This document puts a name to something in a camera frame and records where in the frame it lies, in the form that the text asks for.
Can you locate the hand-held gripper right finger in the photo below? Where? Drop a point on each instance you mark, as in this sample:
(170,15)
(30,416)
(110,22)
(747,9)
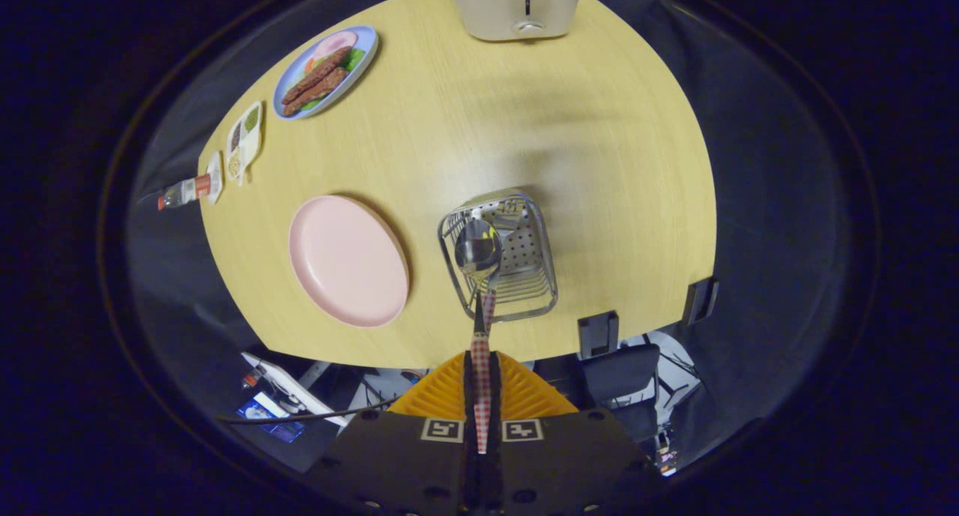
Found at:
(496,396)

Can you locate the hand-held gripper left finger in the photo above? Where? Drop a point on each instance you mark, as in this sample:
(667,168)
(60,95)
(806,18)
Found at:
(467,396)

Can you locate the black table clamp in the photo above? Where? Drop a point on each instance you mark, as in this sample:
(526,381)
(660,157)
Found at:
(598,335)
(700,301)

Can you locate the white laptop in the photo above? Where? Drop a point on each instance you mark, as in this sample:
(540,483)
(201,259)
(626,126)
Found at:
(292,387)

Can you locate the pink plate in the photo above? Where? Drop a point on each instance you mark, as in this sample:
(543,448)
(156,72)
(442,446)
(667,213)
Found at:
(345,261)

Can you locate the blue lit screen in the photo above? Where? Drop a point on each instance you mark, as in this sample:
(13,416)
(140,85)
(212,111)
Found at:
(262,411)

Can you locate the white divided condiment dish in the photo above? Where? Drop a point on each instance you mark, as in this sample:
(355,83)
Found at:
(249,141)

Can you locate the white square coaster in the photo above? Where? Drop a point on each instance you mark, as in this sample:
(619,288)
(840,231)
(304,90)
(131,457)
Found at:
(216,171)

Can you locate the brown meat strip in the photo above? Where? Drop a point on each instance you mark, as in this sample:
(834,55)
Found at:
(318,73)
(318,90)

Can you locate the clear plastic water bottle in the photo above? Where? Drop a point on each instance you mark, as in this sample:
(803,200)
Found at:
(187,192)

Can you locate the green lettuce leaf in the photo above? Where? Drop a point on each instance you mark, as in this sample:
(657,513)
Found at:
(354,59)

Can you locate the pink ham slice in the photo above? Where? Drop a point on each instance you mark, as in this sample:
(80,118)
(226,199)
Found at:
(335,44)

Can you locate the blue plate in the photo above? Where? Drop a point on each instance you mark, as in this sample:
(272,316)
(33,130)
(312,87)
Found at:
(303,55)

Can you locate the white toaster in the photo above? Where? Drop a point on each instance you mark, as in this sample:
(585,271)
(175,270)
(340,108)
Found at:
(487,10)

